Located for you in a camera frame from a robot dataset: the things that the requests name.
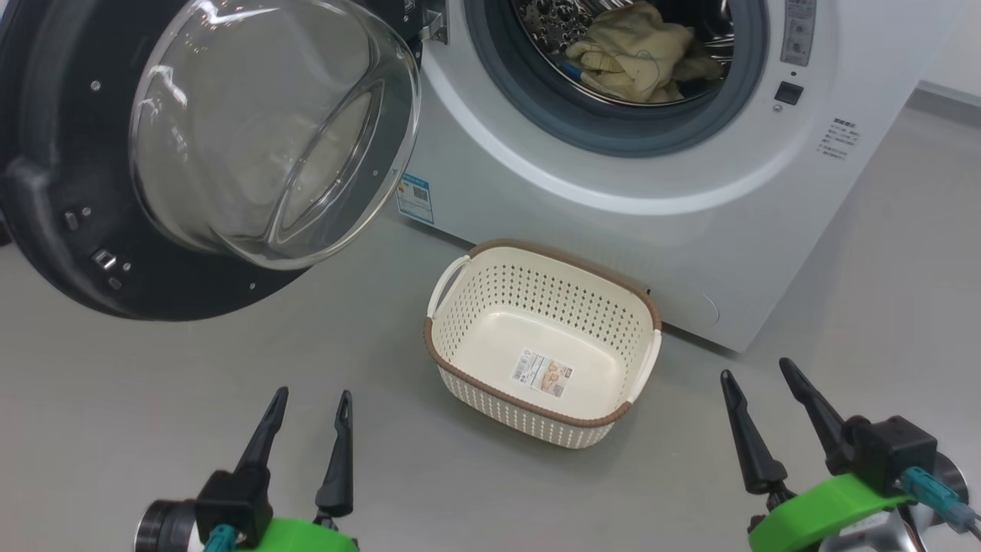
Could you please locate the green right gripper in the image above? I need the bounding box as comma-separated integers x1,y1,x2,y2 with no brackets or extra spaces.
720,357,933,552

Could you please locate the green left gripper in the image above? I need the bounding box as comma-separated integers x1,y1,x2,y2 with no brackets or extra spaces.
136,386,360,552

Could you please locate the round glass washing machine door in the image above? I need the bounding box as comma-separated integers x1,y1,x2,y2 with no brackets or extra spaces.
0,0,427,322

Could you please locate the cream yellow garment blue trim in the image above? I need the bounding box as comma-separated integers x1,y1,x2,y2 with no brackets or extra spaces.
563,0,726,105

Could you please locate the white front-load washing machine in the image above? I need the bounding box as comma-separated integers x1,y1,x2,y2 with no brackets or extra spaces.
395,0,968,354

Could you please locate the cream perforated laundry basket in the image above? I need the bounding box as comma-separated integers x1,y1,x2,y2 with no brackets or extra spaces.
423,238,664,450

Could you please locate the teal right camera cable connector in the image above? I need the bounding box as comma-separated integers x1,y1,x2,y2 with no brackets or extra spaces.
901,468,981,539

